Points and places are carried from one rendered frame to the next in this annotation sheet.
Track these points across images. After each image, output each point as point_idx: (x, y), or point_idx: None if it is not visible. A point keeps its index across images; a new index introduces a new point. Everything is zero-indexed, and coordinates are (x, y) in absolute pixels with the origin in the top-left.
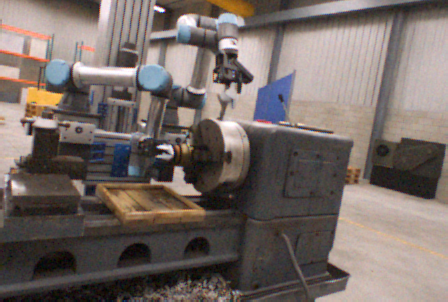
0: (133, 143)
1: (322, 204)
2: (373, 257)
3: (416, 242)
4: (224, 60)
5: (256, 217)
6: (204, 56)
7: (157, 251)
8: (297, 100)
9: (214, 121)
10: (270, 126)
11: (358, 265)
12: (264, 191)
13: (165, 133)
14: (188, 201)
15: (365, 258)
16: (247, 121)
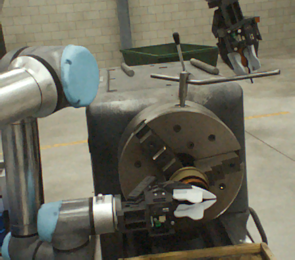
0: (71, 231)
1: None
2: (72, 178)
3: (71, 138)
4: (241, 11)
5: (246, 207)
6: None
7: None
8: None
9: (194, 112)
10: (228, 86)
11: (77, 195)
12: (246, 171)
13: (2, 176)
14: (220, 249)
15: (69, 184)
16: (171, 89)
